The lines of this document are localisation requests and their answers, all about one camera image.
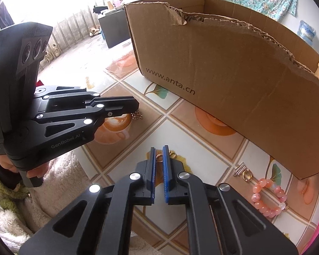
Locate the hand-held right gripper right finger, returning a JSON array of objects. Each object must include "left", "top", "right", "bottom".
[{"left": 162, "top": 145, "right": 299, "bottom": 255}]

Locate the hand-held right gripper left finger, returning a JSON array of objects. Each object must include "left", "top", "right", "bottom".
[{"left": 19, "top": 147, "right": 157, "bottom": 255}]

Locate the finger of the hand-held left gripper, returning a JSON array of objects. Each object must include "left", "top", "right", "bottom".
[
  {"left": 33, "top": 85, "right": 140, "bottom": 107},
  {"left": 36, "top": 103, "right": 139, "bottom": 126}
]

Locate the gold hoop earring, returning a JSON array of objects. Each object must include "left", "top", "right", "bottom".
[{"left": 156, "top": 150, "right": 177, "bottom": 163}]

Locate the pink bead bracelet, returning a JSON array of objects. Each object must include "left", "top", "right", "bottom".
[{"left": 251, "top": 178, "right": 288, "bottom": 219}]

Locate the brown cardboard box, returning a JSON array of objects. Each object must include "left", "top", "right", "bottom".
[{"left": 124, "top": 0, "right": 319, "bottom": 180}]

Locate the person's left hand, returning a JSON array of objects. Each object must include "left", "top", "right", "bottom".
[{"left": 0, "top": 154, "right": 50, "bottom": 179}]

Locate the tile-print tablecloth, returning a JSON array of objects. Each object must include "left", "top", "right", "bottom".
[{"left": 74, "top": 53, "right": 319, "bottom": 255}]

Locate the small metal spring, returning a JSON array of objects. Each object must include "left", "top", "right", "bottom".
[{"left": 233, "top": 163, "right": 248, "bottom": 177}]

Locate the black cabinet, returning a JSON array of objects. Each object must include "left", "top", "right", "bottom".
[{"left": 98, "top": 9, "right": 132, "bottom": 49}]

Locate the blue-label water bottle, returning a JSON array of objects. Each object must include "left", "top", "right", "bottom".
[{"left": 297, "top": 20, "right": 316, "bottom": 46}]

